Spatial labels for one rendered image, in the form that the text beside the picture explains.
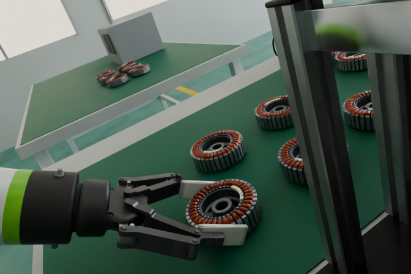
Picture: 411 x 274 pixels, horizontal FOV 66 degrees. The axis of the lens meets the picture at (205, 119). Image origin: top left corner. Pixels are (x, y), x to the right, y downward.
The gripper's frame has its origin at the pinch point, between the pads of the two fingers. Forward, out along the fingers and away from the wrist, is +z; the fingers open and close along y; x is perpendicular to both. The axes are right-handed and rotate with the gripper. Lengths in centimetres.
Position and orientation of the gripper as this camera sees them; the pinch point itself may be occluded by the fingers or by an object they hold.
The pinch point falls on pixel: (219, 210)
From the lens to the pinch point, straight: 50.4
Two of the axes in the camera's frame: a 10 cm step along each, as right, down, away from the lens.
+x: 1.9, -9.4, -2.7
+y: 2.6, 3.1, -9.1
